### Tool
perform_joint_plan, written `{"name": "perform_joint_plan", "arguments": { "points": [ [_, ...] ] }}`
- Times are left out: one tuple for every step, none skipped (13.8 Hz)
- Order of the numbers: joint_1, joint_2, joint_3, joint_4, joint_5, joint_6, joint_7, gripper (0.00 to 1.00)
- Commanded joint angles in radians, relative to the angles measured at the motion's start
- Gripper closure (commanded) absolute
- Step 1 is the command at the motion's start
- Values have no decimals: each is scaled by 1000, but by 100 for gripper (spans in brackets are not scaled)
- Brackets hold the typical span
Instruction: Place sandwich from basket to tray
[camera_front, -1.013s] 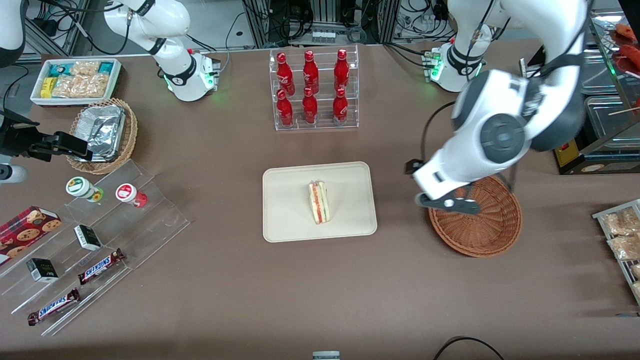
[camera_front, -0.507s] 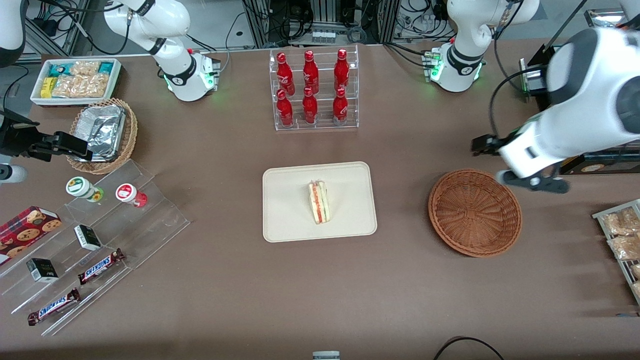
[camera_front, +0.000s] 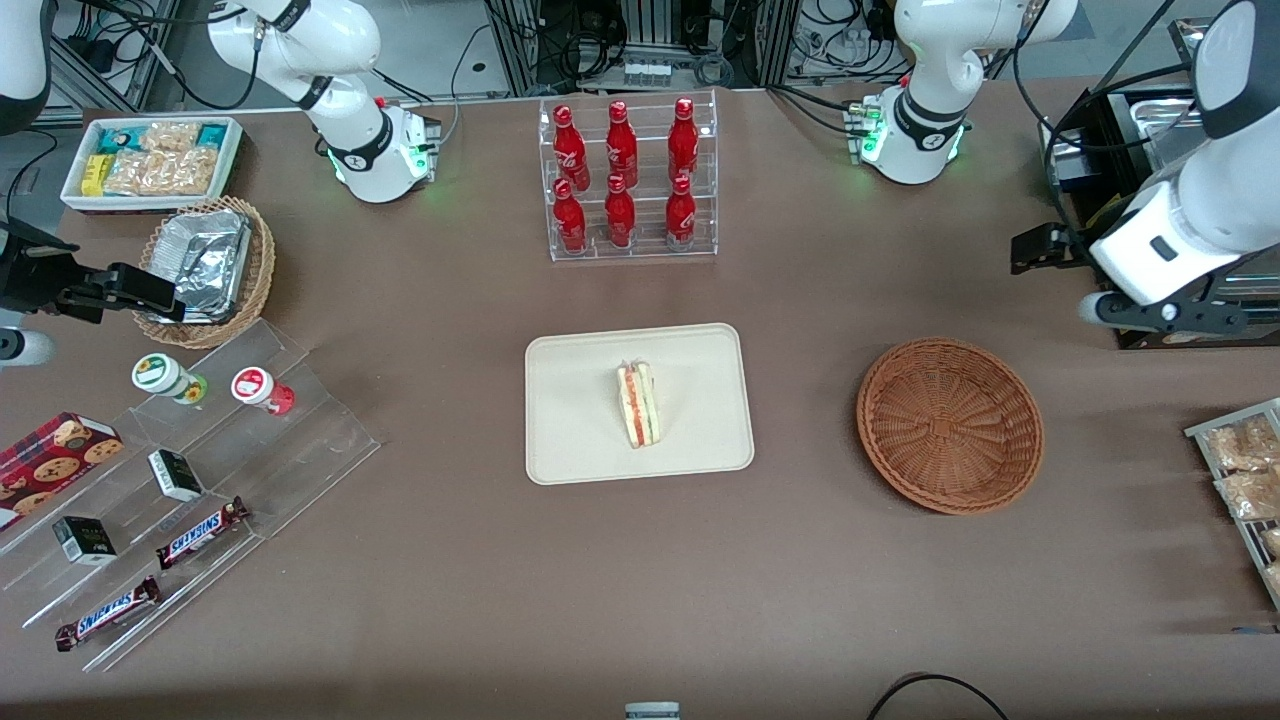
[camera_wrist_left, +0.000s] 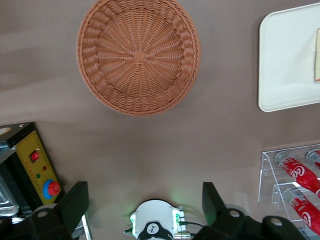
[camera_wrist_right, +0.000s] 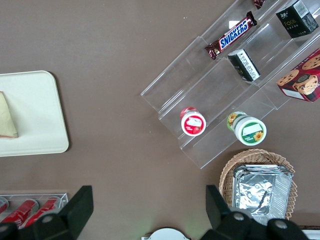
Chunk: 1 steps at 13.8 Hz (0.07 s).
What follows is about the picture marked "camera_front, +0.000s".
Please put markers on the teal snack packet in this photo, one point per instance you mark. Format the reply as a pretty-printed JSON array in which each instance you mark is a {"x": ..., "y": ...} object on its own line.
[
  {"x": 212, "y": 135},
  {"x": 118, "y": 137}
]

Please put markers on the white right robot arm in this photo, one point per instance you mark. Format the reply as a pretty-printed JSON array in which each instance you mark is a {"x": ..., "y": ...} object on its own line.
[{"x": 360, "y": 150}]

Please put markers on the brown round wicker basket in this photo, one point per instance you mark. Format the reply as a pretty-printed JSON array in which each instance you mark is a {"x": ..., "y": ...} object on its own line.
[{"x": 950, "y": 430}]

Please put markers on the red-lid strawberry cup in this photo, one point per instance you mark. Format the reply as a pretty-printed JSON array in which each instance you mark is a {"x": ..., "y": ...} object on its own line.
[{"x": 252, "y": 385}]

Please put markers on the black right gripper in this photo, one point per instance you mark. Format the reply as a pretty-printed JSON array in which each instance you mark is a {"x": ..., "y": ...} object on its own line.
[{"x": 32, "y": 276}]

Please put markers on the clear bagged pastry pack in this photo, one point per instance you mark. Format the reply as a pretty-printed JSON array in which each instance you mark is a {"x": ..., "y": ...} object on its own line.
[
  {"x": 1250, "y": 495},
  {"x": 1240, "y": 445}
]

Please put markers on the yellow snack packet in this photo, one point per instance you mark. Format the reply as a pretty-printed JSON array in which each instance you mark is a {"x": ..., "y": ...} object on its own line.
[{"x": 95, "y": 172}]

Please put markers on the triangular sandwich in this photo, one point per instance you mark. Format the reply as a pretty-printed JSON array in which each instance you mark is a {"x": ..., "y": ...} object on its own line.
[{"x": 638, "y": 405}]

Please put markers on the cream plastic tray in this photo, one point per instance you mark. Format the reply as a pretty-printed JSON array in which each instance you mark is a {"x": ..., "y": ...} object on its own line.
[{"x": 580, "y": 420}]

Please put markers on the small grey device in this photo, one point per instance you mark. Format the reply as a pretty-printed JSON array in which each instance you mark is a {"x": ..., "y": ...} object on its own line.
[{"x": 652, "y": 711}]

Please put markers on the white power strip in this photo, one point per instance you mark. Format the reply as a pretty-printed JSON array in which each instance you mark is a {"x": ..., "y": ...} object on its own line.
[{"x": 645, "y": 72}]

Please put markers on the clear rice cracker pack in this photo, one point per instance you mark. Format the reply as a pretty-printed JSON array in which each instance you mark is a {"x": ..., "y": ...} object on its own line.
[
  {"x": 172, "y": 135},
  {"x": 135, "y": 172},
  {"x": 195, "y": 170}
]

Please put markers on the green-lid sunflower cup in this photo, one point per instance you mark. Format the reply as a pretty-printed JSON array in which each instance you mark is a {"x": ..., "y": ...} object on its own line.
[{"x": 155, "y": 372}]

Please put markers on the Snickers chocolate bar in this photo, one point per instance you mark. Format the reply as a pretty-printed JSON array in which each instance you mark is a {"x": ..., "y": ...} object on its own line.
[
  {"x": 200, "y": 533},
  {"x": 105, "y": 614}
]

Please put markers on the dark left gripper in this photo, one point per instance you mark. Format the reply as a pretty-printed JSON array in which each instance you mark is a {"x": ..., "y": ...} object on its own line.
[{"x": 1073, "y": 250}]

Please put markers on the small black carton box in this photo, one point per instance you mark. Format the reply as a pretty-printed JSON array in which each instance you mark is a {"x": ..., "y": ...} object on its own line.
[
  {"x": 85, "y": 542},
  {"x": 175, "y": 477}
]

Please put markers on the light tan wicker basket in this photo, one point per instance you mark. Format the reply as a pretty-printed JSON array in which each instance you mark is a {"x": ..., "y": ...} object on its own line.
[{"x": 255, "y": 290}]

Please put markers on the clear acrylic stepped shelf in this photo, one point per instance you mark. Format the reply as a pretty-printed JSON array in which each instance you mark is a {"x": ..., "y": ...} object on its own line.
[{"x": 320, "y": 440}]

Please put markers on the red chocolate chip cookie box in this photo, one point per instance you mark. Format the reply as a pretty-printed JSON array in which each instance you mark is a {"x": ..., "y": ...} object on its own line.
[{"x": 50, "y": 460}]

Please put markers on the white rectangular snack bin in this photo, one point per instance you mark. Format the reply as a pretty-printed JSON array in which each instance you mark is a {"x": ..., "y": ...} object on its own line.
[{"x": 150, "y": 205}]

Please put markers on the black food warmer machine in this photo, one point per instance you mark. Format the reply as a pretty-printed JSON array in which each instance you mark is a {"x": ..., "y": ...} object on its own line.
[{"x": 1070, "y": 165}]

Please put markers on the aluminium foil tray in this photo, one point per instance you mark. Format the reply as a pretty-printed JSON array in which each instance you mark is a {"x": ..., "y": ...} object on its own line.
[{"x": 205, "y": 260}]

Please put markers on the red cola bottle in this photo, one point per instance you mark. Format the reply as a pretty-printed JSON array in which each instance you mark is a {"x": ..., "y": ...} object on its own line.
[
  {"x": 570, "y": 145},
  {"x": 621, "y": 145},
  {"x": 620, "y": 215},
  {"x": 570, "y": 220},
  {"x": 683, "y": 140},
  {"x": 680, "y": 215}
]

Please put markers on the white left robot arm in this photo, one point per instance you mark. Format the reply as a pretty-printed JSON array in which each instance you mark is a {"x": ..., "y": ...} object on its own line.
[{"x": 925, "y": 130}]

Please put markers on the steel warmer pan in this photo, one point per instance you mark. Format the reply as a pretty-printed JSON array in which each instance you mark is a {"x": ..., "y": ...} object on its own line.
[{"x": 1160, "y": 130}]

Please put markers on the clear acrylic bottle rack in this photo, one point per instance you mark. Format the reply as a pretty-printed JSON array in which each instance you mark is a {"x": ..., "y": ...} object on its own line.
[{"x": 650, "y": 253}]

